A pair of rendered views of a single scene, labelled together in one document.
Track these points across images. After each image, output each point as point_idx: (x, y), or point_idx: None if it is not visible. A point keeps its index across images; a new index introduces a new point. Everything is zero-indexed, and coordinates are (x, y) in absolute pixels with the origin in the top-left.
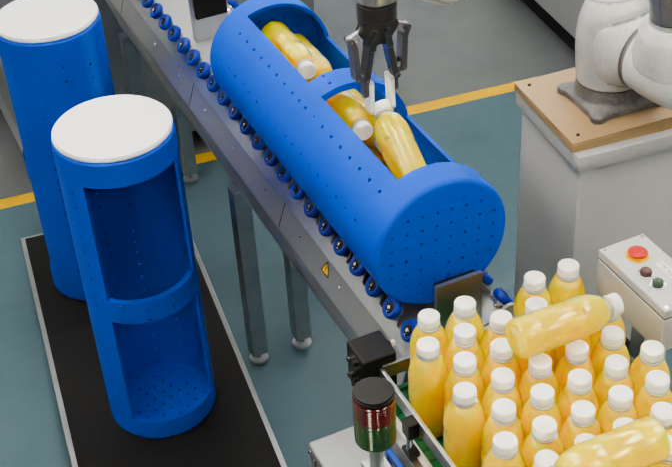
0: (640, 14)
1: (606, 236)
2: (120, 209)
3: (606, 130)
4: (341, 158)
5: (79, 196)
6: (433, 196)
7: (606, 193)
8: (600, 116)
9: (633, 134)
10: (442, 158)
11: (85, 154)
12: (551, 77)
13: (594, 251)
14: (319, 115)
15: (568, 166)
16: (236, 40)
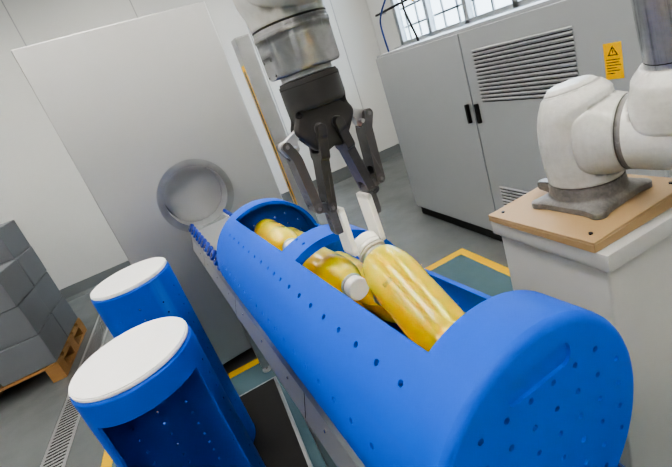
0: (612, 90)
1: (645, 334)
2: (186, 418)
3: (618, 220)
4: (327, 333)
5: (99, 437)
6: (516, 371)
7: (637, 289)
8: (601, 210)
9: (647, 217)
10: (465, 295)
11: (88, 393)
12: (518, 201)
13: (637, 354)
14: (294, 282)
15: (585, 271)
16: (227, 242)
